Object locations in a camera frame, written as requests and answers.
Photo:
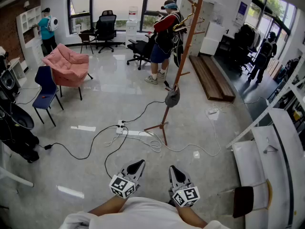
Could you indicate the white water dispenser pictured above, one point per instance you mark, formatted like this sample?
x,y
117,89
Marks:
x,y
131,33

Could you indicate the white perforated metal shelf frame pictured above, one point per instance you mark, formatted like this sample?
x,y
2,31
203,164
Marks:
x,y
262,114

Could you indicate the dark brown chair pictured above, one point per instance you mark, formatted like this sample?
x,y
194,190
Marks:
x,y
243,201

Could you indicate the brown wooden platform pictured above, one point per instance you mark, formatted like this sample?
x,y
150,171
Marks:
x,y
212,77

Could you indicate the person's white shirt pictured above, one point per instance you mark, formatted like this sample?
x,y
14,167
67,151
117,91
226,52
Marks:
x,y
143,215

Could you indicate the brown wooden coat rack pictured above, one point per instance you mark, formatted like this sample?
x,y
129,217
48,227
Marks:
x,y
184,54

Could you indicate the black framed window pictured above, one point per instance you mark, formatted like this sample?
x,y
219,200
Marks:
x,y
143,8

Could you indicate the purple wall poster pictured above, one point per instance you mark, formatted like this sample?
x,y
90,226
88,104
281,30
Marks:
x,y
242,11

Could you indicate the black equipment pile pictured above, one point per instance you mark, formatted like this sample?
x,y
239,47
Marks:
x,y
16,132

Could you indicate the clear water bottle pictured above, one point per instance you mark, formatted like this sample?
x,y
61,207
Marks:
x,y
133,13

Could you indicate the white shelf cabinet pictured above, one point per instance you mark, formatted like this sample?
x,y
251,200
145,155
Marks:
x,y
31,32

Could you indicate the gold clothes hanger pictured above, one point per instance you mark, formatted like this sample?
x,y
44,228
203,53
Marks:
x,y
183,22

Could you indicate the small white desk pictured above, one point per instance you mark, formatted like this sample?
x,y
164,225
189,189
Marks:
x,y
16,68

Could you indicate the blue chair with black legs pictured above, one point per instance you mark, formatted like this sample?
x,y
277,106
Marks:
x,y
45,89

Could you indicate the grey metal lockers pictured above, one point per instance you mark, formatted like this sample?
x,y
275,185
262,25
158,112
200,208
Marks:
x,y
202,11

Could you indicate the grey cap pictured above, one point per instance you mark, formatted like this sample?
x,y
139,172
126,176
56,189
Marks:
x,y
172,98

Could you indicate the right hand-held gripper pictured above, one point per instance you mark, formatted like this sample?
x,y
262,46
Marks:
x,y
187,197

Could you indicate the person's right forearm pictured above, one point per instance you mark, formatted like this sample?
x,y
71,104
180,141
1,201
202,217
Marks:
x,y
190,215

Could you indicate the small brown chair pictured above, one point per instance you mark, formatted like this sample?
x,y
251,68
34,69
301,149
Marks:
x,y
85,38

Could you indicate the person's left forearm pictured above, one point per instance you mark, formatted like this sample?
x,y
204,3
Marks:
x,y
109,205

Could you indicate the black office chair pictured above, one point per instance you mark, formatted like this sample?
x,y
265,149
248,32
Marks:
x,y
140,49
106,27

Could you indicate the red screwdriver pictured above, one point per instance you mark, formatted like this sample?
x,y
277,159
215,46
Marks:
x,y
44,96

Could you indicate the black power adapter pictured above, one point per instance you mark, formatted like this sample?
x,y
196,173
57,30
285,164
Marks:
x,y
167,83
47,147

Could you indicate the white box cabinet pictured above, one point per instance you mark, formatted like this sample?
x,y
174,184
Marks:
x,y
213,38

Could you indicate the pink cushioned armchair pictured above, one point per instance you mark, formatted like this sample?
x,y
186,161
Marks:
x,y
69,65

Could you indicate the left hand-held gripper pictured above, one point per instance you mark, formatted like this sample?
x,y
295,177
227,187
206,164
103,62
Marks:
x,y
121,187

